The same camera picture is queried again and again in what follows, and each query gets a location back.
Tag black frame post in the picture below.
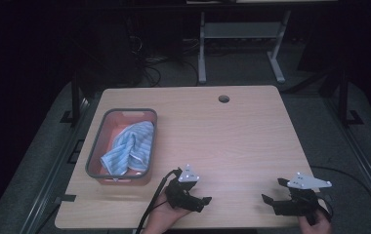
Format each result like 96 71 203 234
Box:
60 69 84 125
336 66 365 127

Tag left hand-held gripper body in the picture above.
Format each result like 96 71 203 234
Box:
165 163 205 212

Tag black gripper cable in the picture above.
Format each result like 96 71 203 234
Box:
309 165 371 234
135 167 184 234

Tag bundle of floor cables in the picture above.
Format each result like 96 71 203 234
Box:
128 33 201 88

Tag red basket with grey rim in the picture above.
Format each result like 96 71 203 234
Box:
84 107 159 187

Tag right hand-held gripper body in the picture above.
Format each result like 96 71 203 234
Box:
286 172 334 226

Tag blue striped cloth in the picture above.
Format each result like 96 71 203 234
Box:
100 120 155 176

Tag person's right hand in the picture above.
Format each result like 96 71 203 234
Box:
298 209 334 234

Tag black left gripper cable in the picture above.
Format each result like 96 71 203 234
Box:
135 167 184 234

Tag white metal stand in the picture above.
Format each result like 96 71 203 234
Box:
197 9 293 86

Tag person's left hand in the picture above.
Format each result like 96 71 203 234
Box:
143 191 191 234

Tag aluminium rail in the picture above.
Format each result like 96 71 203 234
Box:
19 96 94 234
323 96 371 217

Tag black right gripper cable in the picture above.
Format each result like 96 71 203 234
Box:
309 165 371 234

